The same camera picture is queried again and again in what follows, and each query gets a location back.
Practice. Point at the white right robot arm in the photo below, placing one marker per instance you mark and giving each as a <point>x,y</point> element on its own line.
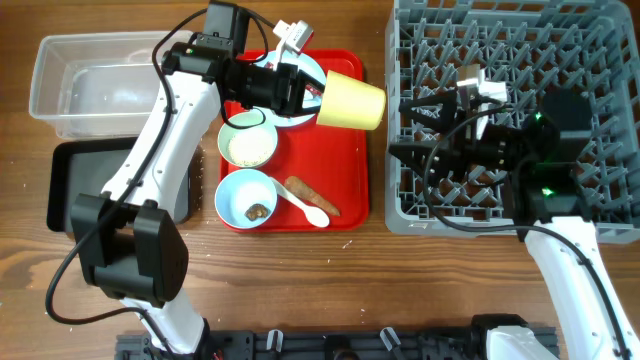
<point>549,211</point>

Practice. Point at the black flat tray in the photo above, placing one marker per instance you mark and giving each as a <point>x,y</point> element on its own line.
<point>81,167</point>

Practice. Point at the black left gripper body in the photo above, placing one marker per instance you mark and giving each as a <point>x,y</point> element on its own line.
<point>260,86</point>

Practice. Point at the light blue bowl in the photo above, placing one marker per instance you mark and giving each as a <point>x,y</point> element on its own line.
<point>238,191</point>

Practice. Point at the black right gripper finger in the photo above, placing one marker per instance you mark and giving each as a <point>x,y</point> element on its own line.
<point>415,154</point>
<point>436,112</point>

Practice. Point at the red plastic tray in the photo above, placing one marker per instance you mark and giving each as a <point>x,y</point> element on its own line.
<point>332,161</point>

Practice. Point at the red snack wrapper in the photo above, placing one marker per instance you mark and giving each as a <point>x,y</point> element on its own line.
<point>313,91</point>

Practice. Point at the yellow plastic cup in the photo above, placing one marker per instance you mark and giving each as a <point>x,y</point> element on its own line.
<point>351,103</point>

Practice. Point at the mint green bowl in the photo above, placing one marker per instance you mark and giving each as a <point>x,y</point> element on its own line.
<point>254,120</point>

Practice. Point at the grey-blue dishwasher rack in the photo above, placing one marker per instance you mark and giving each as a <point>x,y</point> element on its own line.
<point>532,48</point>

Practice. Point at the white rice pile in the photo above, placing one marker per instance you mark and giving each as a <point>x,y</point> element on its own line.
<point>250,148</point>

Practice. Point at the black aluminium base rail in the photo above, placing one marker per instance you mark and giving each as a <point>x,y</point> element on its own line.
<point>433,344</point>

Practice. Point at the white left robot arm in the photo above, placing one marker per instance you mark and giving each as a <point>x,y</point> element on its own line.
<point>126,238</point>

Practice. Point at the clear plastic bin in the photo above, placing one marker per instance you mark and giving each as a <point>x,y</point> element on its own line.
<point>95,85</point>

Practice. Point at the brown food scrap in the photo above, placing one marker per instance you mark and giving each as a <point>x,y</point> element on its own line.
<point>257,211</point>

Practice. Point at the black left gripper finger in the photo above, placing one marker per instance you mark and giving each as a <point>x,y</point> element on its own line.
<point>310,110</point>
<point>304,79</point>

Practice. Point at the brown carrot piece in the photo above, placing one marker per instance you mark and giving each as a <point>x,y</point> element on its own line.
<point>301,190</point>

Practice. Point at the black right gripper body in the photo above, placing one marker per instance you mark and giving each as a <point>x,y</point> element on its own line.
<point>499,147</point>

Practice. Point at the white plastic spoon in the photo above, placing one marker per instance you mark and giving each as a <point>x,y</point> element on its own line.
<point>314,215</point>

